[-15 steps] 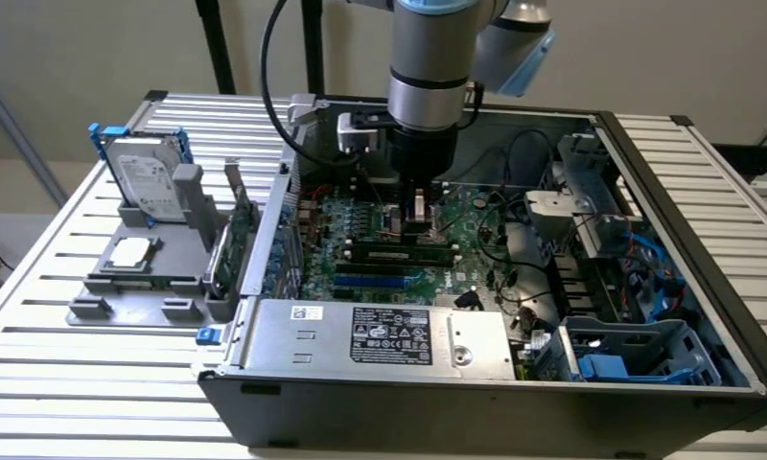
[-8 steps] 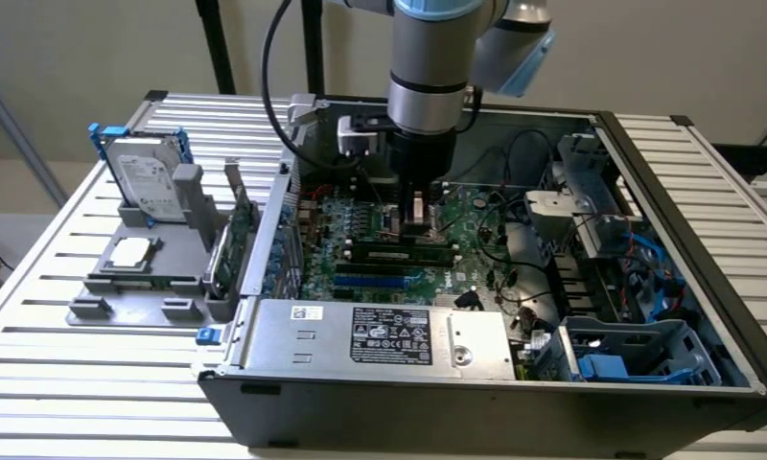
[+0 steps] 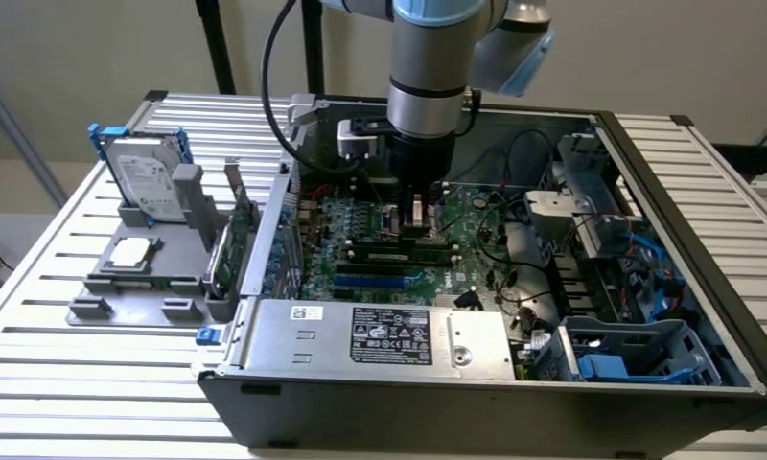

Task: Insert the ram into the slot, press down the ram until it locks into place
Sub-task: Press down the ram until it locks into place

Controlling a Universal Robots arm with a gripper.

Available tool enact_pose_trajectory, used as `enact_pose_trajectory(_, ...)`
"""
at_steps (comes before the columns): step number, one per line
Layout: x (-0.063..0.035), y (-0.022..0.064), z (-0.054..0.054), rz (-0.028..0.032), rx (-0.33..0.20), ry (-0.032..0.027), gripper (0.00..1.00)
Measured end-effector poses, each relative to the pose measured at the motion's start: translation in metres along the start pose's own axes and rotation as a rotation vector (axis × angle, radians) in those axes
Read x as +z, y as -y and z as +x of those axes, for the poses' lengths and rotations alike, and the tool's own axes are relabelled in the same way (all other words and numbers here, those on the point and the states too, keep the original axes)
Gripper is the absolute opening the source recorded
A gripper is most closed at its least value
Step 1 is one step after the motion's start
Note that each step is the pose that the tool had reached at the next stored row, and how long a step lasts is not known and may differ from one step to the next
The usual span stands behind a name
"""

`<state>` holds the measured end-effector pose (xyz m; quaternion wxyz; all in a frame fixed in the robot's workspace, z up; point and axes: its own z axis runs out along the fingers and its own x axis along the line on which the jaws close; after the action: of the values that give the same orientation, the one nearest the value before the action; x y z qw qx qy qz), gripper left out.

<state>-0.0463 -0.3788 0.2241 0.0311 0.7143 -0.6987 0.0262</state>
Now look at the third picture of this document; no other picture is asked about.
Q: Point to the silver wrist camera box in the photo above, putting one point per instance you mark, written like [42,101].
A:
[356,139]

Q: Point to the grey metal frame leg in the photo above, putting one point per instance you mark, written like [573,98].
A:
[12,124]

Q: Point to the blue-grey disk bay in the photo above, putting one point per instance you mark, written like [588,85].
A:
[640,350]

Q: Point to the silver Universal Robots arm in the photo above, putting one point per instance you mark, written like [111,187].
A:
[429,72]

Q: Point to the green motherboard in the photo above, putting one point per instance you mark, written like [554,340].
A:
[480,268]

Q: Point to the green RAM stick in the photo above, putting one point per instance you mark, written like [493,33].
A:
[397,259]

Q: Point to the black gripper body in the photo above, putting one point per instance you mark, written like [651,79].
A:
[421,160]

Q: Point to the blue case latch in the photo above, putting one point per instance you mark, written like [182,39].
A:
[207,335]

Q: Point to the silver power supply unit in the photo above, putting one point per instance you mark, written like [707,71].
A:
[333,340]

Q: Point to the black open PC case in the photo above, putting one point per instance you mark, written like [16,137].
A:
[461,417]

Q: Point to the silver drive cage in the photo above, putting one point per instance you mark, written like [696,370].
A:
[578,201]

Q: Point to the blue expansion slot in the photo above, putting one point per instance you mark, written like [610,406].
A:
[374,281]

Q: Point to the green graphics card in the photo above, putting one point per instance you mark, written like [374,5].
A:
[234,239]

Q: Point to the CPU socket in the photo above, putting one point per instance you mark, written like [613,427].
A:
[390,218]

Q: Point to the silver CPU chip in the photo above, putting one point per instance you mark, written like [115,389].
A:
[131,251]

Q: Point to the grey parts rack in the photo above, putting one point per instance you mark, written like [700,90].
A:
[134,297]

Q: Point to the silver hard disk blue bracket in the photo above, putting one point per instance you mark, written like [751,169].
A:
[145,177]

